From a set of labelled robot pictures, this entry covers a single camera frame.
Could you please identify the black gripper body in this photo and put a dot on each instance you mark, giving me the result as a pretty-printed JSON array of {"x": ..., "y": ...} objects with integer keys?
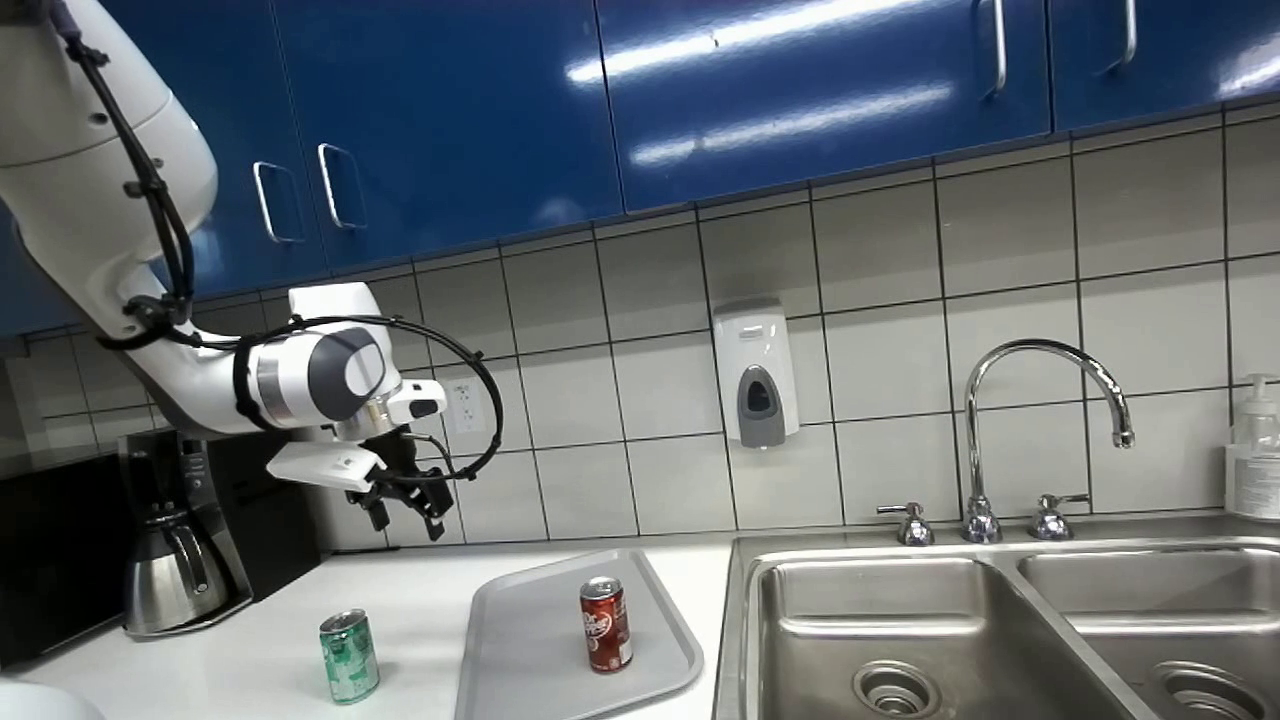
[{"x": 395, "y": 464}]

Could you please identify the green soda can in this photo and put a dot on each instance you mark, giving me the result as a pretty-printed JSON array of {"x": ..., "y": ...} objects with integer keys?
[{"x": 349, "y": 660}]

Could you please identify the red soda can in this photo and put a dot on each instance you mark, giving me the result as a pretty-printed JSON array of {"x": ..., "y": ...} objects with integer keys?
[{"x": 604, "y": 627}]

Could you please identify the grey plastic tray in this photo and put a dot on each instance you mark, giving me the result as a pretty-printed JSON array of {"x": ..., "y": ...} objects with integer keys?
[{"x": 533, "y": 653}]

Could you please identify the black steel coffee maker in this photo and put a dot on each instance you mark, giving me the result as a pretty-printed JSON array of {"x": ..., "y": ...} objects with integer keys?
[{"x": 275, "y": 521}]

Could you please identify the black microwave oven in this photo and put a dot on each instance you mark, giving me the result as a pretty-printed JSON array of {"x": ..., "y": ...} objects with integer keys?
[{"x": 63, "y": 563}]

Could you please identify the stainless steel double sink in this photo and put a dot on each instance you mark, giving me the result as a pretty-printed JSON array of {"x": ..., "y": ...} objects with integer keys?
[{"x": 865, "y": 627}]

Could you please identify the chrome faucet knob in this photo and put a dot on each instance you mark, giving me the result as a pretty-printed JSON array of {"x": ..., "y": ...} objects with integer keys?
[
  {"x": 1052, "y": 516},
  {"x": 909, "y": 521}
]

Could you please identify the chrome gooseneck faucet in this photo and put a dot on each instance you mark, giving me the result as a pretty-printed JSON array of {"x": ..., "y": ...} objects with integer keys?
[{"x": 982, "y": 442}]

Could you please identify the clear soap pump bottle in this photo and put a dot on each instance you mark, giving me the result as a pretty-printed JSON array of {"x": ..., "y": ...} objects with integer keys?
[{"x": 1252, "y": 462}]

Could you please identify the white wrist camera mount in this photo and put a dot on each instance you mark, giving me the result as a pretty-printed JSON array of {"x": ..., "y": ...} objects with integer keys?
[{"x": 323, "y": 464}]

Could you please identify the white wall power outlet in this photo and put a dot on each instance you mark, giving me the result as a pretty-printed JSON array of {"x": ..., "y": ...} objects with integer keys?
[{"x": 464, "y": 415}]

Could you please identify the white wall soap dispenser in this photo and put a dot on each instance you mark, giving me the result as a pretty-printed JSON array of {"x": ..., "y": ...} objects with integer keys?
[{"x": 756, "y": 367}]

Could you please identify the blue glossy wall cabinet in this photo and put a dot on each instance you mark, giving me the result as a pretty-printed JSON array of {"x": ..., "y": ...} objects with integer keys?
[{"x": 464, "y": 106}]

